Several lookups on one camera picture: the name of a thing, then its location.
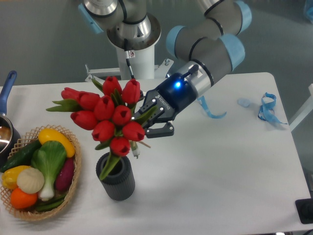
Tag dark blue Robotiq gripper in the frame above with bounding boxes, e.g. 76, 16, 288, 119
132, 72, 197, 139

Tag red tulip bouquet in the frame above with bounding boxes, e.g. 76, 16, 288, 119
47, 76, 155, 180

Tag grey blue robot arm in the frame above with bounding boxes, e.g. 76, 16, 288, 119
78, 0, 251, 138

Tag dark grey ribbed vase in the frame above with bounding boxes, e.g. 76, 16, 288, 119
100, 157, 135, 201

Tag blue curled ribbon piece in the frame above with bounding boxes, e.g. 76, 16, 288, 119
197, 96, 227, 119

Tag small light blue cap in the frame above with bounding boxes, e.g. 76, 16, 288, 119
237, 98, 250, 108

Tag yellow squash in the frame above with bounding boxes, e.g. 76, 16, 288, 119
38, 128, 75, 158

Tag purple sweet potato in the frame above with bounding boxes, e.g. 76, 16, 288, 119
55, 158, 74, 191

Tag green bok choy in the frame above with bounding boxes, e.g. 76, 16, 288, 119
31, 141, 67, 201

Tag woven bamboo basket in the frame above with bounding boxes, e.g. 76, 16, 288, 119
0, 125, 81, 221

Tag green cucumber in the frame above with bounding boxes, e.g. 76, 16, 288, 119
0, 140, 42, 173

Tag white garlic bulb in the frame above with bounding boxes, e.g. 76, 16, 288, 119
17, 167, 45, 194

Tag green pea pods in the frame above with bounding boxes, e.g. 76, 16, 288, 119
35, 194, 66, 212

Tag orange fruit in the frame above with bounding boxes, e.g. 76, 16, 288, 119
10, 188, 38, 209

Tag yellow bell pepper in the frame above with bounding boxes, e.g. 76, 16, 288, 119
1, 165, 30, 190

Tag black device at edge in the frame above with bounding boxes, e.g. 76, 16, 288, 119
295, 198, 313, 224

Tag blue object top corner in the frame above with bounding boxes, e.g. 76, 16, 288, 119
303, 0, 313, 20

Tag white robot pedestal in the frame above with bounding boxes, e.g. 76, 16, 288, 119
85, 46, 174, 82

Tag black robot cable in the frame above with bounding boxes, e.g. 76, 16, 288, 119
123, 39, 136, 80

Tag blue ribbon strap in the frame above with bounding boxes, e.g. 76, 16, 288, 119
257, 92, 289, 126

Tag blue handled saucepan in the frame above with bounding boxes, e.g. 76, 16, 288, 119
0, 70, 20, 167

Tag white frame bar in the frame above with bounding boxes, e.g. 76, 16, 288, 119
289, 84, 313, 131

